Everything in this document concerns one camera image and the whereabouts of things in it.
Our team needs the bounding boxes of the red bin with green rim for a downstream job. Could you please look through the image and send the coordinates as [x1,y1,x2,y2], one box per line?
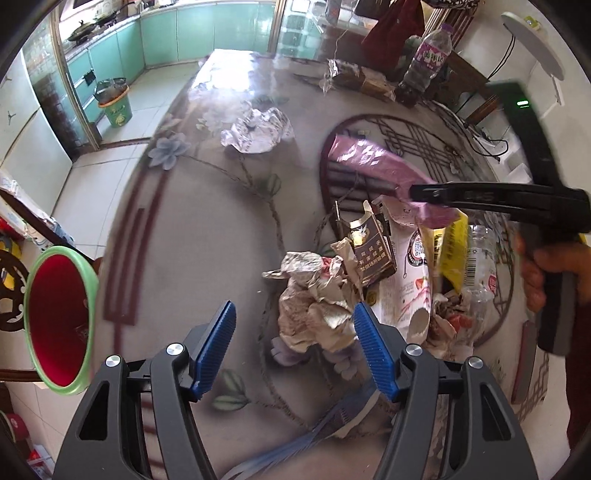
[23,246,100,398]

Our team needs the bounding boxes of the white desk lamp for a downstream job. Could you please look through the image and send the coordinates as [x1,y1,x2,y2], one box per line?
[501,11,566,104]

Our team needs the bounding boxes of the person's right hand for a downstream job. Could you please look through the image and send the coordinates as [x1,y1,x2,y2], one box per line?
[515,231,591,315]

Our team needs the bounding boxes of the white power strip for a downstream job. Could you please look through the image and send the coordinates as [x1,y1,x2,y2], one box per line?
[501,138,532,181]

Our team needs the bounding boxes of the black wok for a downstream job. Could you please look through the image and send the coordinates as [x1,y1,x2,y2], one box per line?
[67,21,100,42]

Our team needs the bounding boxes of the dark red garment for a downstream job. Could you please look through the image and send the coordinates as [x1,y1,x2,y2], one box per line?
[362,0,426,58]

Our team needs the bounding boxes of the white snack bag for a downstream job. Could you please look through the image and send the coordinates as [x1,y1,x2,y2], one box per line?
[365,196,444,344]

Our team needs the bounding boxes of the teal base cabinets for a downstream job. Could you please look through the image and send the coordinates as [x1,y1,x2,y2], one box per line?
[65,0,278,125]

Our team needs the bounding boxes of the purple label drink bottle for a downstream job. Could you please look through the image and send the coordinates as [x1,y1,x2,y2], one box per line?
[394,23,453,108]

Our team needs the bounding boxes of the white refrigerator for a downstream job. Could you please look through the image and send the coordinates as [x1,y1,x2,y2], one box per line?
[0,51,75,222]

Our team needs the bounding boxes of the dark wooden chair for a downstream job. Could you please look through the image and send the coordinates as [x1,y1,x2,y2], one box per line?
[429,9,502,125]

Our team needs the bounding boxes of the white printed paper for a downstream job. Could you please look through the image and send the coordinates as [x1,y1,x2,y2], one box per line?
[221,107,294,154]

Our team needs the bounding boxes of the dark snack package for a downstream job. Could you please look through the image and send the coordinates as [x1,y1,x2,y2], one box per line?
[323,58,398,102]

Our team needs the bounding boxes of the yellow medicine box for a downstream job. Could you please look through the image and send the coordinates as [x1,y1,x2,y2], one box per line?
[436,217,469,296]

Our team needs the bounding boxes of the green kitchen bin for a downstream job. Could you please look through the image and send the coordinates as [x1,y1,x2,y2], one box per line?
[95,78,133,129]

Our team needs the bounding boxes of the crumpled foil wrapper with red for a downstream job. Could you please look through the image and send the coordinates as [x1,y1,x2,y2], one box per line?
[429,295,467,352]

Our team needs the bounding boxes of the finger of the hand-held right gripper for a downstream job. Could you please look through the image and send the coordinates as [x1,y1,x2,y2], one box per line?
[409,182,525,215]

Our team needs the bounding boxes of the pink plastic bag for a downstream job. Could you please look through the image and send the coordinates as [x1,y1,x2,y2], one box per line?
[325,134,465,229]

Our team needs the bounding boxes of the cigarette pack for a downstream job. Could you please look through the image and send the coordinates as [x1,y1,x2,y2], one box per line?
[335,200,398,287]

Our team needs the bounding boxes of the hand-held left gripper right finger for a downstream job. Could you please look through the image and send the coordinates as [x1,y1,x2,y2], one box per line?
[352,301,539,480]

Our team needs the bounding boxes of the black cables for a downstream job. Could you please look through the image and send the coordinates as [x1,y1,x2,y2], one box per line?
[438,102,509,162]

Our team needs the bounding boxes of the crushed clear plastic bottle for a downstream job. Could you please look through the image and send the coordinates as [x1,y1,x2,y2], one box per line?
[462,224,502,352]

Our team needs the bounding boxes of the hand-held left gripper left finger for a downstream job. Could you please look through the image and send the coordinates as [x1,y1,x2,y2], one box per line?
[53,300,238,480]

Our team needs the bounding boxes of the brownish paper wad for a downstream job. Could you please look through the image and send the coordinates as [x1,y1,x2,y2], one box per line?
[262,251,365,365]

